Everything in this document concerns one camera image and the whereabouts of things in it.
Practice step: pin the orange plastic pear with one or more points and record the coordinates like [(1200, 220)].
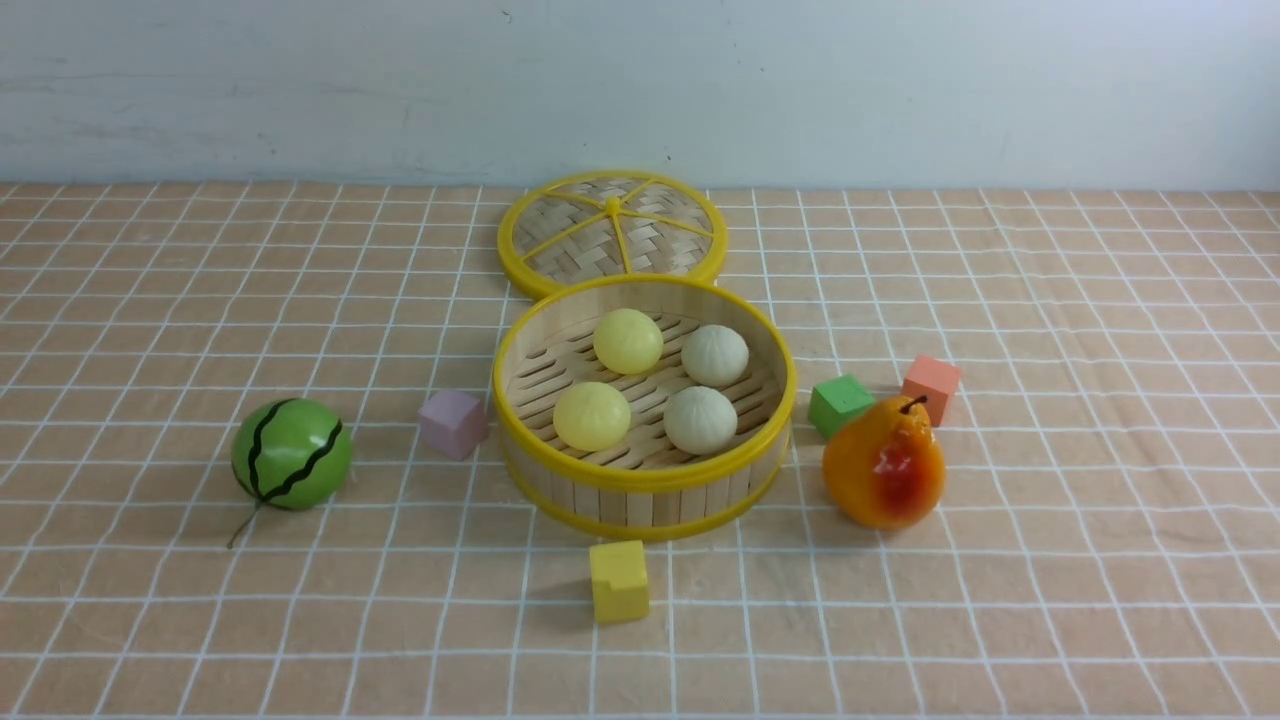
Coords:
[(885, 470)]

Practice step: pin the yellow cube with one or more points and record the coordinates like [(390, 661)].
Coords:
[(619, 581)]

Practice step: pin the white bun front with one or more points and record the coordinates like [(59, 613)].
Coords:
[(699, 420)]

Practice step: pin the woven bamboo steamer lid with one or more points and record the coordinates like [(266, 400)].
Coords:
[(579, 228)]

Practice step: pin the checked beige tablecloth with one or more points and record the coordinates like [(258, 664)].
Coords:
[(1107, 546)]

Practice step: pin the lilac cube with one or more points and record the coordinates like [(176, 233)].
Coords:
[(453, 422)]

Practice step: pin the green cube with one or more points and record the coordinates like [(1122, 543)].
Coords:
[(835, 402)]

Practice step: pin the salmon pink cube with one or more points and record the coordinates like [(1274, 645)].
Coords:
[(935, 379)]

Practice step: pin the green toy watermelon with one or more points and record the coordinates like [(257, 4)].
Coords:
[(291, 454)]

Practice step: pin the bamboo steamer tray yellow rim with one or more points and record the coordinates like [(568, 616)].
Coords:
[(643, 487)]

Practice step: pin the white bun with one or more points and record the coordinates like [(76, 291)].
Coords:
[(699, 420), (715, 356)]

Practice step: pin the pale yellow bun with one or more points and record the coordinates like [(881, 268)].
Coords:
[(627, 342)]

